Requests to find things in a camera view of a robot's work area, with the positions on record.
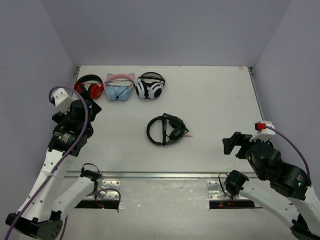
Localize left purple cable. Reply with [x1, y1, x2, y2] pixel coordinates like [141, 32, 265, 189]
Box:
[4, 86, 90, 240]

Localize white black striped headphones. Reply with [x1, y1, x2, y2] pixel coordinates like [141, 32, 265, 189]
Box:
[135, 71, 166, 100]

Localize metal base plate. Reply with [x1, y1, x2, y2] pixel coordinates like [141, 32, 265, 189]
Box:
[84, 178, 121, 201]
[206, 180, 254, 200]

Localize red black headphones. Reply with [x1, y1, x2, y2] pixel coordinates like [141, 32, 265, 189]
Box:
[73, 74, 104, 100]

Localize blue pink cat-ear headphones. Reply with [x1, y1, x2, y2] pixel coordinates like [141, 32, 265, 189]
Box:
[104, 73, 135, 101]

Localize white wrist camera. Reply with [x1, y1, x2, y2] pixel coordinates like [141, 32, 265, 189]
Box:
[249, 120, 276, 142]
[49, 87, 76, 114]

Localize metal table edge rail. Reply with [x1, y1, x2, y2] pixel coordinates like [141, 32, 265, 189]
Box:
[64, 171, 261, 180]

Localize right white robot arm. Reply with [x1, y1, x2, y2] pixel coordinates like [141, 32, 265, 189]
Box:
[222, 132, 320, 240]

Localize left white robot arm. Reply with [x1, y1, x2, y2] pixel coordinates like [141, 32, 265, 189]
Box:
[5, 99, 101, 240]

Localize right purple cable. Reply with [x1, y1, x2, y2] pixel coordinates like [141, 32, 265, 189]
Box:
[266, 124, 312, 181]

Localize purple cable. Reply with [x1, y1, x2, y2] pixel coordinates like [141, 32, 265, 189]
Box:
[4, 86, 90, 240]
[266, 124, 312, 181]

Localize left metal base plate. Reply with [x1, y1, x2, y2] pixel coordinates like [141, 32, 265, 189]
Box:
[84, 178, 121, 201]

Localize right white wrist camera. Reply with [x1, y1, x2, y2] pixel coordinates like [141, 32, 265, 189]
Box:
[249, 120, 276, 142]

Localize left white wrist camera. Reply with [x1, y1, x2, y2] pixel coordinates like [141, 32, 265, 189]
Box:
[49, 87, 76, 114]

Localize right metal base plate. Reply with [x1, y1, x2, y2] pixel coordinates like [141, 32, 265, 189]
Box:
[206, 180, 254, 200]

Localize black headset with cable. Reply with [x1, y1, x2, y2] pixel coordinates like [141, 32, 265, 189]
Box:
[146, 113, 190, 147]

